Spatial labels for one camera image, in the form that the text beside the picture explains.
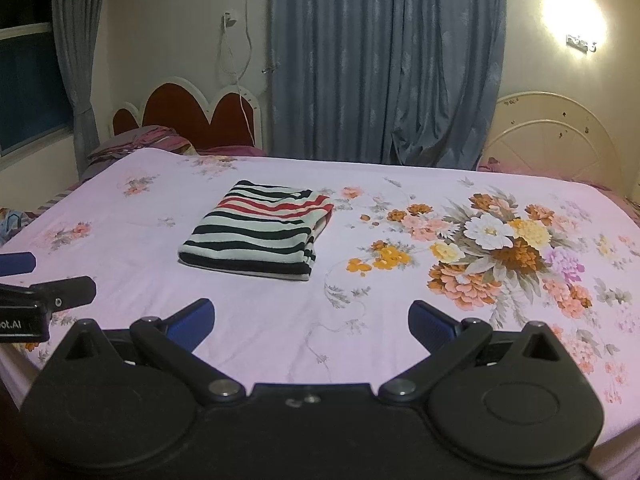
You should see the dark window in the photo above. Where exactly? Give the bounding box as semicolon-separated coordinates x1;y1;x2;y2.
0;0;73;155

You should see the blue curtain left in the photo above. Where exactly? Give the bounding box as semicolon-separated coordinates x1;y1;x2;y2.
51;0;103;174

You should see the striped knit sweater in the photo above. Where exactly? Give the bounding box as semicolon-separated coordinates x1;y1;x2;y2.
178;180;334;282

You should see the blue curtain centre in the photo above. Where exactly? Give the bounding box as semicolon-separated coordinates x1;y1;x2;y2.
269;0;506;169

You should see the cream round headboard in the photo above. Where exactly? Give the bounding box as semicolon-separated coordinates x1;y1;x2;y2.
480;91;624;193

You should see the wall lamp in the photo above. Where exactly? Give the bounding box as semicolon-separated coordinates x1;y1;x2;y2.
565;35;598;54

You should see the pink floral bed sheet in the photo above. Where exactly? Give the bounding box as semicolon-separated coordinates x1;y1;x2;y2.
0;146;640;461

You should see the white charging cable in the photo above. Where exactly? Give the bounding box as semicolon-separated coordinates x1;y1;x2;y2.
214;0;254;137

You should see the red heart headboard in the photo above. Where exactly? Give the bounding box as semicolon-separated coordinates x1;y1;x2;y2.
111;77;264;152

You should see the blue curtain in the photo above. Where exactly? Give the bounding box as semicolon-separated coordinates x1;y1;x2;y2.
269;0;506;169
51;0;103;174

